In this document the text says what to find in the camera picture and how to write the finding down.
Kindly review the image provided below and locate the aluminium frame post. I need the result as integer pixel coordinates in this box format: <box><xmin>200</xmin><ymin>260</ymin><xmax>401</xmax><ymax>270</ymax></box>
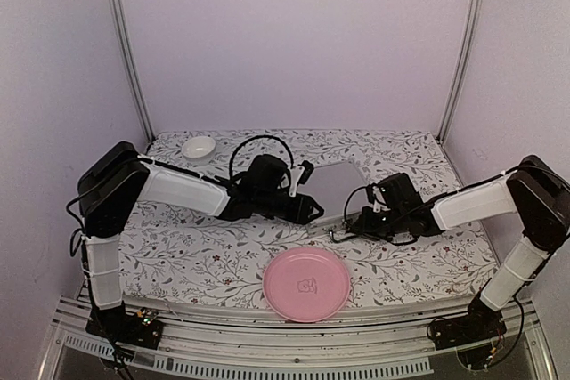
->
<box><xmin>109</xmin><ymin>0</ymin><xmax>156</xmax><ymax>144</ymax></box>
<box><xmin>436</xmin><ymin>0</ymin><xmax>484</xmax><ymax>146</ymax></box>

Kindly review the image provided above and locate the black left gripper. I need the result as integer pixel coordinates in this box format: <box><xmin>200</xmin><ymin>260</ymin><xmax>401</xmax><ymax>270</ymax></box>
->
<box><xmin>256</xmin><ymin>192</ymin><xmax>326</xmax><ymax>227</ymax></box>

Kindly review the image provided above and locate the white ceramic bowl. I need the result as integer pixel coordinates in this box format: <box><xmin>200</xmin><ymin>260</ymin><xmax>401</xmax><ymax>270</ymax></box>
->
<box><xmin>181</xmin><ymin>135</ymin><xmax>216</xmax><ymax>165</ymax></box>

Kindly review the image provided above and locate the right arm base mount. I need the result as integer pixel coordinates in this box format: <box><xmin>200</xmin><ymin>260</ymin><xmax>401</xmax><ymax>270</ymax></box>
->
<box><xmin>426</xmin><ymin>310</ymin><xmax>507</xmax><ymax>350</ymax></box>

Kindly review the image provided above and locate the pink plastic plate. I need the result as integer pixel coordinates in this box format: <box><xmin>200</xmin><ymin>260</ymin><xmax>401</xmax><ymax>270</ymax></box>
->
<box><xmin>262</xmin><ymin>247</ymin><xmax>351</xmax><ymax>323</ymax></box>

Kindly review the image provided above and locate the left aluminium frame post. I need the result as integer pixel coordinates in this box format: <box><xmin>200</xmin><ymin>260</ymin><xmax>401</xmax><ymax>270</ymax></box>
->
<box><xmin>109</xmin><ymin>0</ymin><xmax>156</xmax><ymax>144</ymax></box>

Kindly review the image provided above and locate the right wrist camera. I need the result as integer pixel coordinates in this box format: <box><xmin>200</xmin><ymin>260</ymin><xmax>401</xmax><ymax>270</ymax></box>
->
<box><xmin>365</xmin><ymin>184</ymin><xmax>386</xmax><ymax>213</ymax></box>

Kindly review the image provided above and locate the aluminium poker chip case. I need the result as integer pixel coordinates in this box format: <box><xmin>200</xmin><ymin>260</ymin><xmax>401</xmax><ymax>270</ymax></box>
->
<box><xmin>303</xmin><ymin>160</ymin><xmax>369</xmax><ymax>241</ymax></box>

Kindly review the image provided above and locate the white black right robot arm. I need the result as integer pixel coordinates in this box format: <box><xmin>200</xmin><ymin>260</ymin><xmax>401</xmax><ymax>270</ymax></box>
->
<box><xmin>344</xmin><ymin>155</ymin><xmax>569</xmax><ymax>341</ymax></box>

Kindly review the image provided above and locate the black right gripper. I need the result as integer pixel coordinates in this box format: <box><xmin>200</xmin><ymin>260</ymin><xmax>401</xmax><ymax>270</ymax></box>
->
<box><xmin>350</xmin><ymin>206</ymin><xmax>407</xmax><ymax>242</ymax></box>

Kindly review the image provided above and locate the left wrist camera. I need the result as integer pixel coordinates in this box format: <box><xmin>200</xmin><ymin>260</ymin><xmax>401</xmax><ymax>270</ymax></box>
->
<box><xmin>289</xmin><ymin>160</ymin><xmax>314</xmax><ymax>198</ymax></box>

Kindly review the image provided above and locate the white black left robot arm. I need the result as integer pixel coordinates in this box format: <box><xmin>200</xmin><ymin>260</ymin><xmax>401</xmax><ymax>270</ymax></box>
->
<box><xmin>74</xmin><ymin>141</ymin><xmax>324</xmax><ymax>339</ymax></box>

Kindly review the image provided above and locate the right aluminium frame post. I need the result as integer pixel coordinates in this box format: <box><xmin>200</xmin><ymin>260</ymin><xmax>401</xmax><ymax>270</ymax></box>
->
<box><xmin>436</xmin><ymin>0</ymin><xmax>484</xmax><ymax>146</ymax></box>

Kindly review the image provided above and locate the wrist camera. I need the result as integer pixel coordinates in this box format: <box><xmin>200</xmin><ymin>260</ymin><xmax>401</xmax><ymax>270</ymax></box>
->
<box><xmin>289</xmin><ymin>160</ymin><xmax>314</xmax><ymax>198</ymax></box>
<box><xmin>365</xmin><ymin>184</ymin><xmax>386</xmax><ymax>213</ymax></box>

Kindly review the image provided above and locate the front aluminium rail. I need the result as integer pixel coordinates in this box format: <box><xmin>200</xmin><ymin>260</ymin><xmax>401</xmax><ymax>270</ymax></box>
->
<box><xmin>51</xmin><ymin>297</ymin><xmax>542</xmax><ymax>376</ymax></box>

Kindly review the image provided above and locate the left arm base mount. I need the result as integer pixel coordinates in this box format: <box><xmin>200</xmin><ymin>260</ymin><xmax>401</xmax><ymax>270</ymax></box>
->
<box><xmin>85</xmin><ymin>306</ymin><xmax>164</xmax><ymax>350</ymax></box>

